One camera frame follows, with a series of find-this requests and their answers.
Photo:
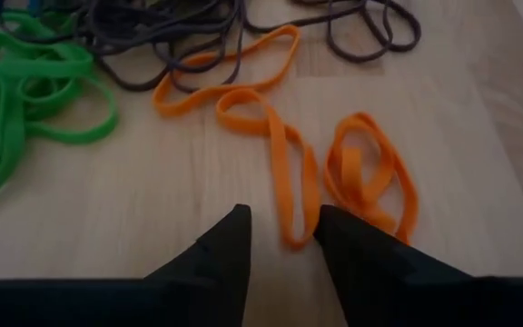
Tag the orange rubber bands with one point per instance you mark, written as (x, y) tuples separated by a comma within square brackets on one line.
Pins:
[(279, 150)]

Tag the dark rubber bands pile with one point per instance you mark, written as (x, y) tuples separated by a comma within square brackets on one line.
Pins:
[(152, 27)]

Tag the loose dark rubber bands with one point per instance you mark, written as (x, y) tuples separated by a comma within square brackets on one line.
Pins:
[(361, 58)]

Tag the green rubber bands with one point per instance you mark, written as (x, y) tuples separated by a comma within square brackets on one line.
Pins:
[(7, 72)]

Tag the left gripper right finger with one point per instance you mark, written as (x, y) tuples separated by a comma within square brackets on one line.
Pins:
[(402, 295)]

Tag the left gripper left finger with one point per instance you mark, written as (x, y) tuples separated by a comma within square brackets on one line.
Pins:
[(189, 295)]

